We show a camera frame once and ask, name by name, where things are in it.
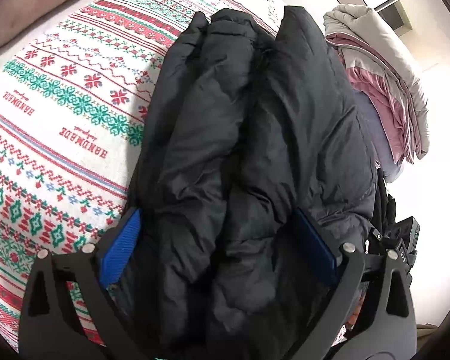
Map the black quilted jacket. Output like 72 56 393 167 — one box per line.
115 7 377 359

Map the blue folded blanket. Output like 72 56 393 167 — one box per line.
353 90 402 184

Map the pink grey folded sheet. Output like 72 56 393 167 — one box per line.
326 32 421 164

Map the red green patterned blanket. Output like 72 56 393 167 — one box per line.
0 0 278 347

